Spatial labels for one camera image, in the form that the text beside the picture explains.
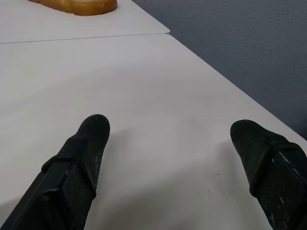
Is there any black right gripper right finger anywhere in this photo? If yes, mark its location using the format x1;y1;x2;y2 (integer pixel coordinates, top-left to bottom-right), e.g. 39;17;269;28
230;119;307;230

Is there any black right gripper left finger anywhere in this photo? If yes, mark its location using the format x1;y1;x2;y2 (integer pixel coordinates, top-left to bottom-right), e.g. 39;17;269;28
0;114;111;230

